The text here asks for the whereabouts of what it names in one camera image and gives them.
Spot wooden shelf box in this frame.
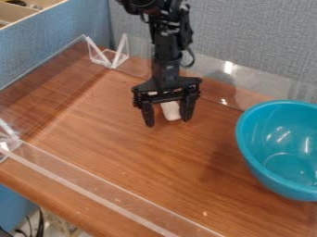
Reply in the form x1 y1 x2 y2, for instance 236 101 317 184
0 0 69 31

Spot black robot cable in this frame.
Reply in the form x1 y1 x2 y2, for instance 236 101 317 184
179 45 196 69

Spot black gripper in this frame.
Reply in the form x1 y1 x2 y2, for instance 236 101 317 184
130 58 201 128

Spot blue plastic bowl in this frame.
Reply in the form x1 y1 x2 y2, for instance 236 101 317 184
235 100 317 202

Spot clear acrylic back barrier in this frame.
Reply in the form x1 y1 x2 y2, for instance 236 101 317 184
120 34 317 110

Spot clear acrylic corner bracket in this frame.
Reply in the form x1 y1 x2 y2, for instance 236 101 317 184
84 34 129 69

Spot black floor cables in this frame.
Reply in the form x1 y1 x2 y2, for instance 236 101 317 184
0 206 46 237

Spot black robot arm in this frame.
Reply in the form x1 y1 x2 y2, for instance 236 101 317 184
114 0 201 127

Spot clear acrylic front barrier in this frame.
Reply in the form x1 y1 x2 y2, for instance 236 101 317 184
0 119 223 237

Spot clear acrylic barrier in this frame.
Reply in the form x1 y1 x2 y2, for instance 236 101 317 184
0 34 89 91
120 34 317 110
0 119 223 237

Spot clear acrylic left barrier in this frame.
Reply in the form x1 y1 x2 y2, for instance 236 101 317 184
0 34 89 91

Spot white plush mushroom toy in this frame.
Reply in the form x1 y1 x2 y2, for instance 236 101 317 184
160 101 180 121

